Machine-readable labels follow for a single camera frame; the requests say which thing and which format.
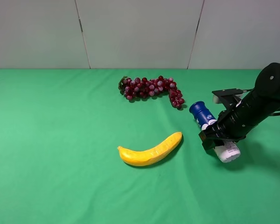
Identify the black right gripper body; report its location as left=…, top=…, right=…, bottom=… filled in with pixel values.
left=209, top=111, right=245, bottom=142

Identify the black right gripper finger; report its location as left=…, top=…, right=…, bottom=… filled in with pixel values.
left=199, top=129, right=218, bottom=152

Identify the blue and white bottle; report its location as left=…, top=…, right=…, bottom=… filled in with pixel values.
left=189, top=101, right=241, bottom=163

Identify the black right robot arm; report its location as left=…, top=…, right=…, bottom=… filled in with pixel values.
left=199, top=63, right=280, bottom=151

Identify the yellow banana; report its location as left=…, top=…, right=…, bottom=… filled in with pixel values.
left=118, top=132, right=182, bottom=167

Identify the red grape bunch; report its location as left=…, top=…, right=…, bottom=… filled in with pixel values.
left=118, top=76, right=185, bottom=110

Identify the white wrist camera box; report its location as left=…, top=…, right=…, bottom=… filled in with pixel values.
left=212, top=88, right=250, bottom=109

